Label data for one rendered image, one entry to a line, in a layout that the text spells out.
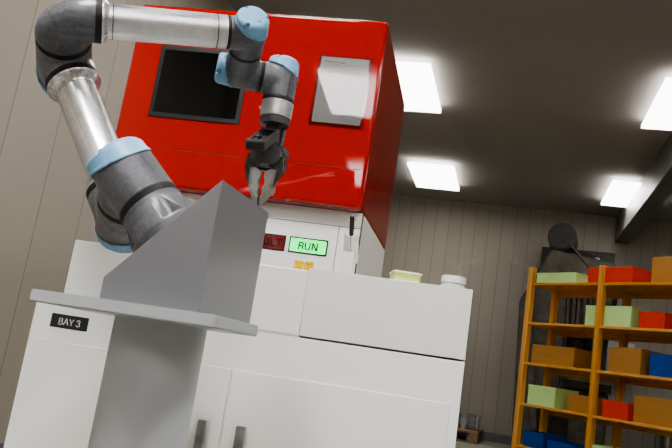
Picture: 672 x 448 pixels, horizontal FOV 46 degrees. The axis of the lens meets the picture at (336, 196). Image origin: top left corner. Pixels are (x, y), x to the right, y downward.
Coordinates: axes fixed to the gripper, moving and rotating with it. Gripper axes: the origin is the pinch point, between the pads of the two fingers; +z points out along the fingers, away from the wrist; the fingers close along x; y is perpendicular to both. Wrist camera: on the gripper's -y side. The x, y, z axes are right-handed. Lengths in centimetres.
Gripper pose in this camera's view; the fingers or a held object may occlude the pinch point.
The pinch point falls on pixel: (258, 200)
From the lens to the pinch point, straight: 179.2
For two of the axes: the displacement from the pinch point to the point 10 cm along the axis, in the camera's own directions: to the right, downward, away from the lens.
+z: -1.5, 9.7, -2.0
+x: -9.8, -1.1, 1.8
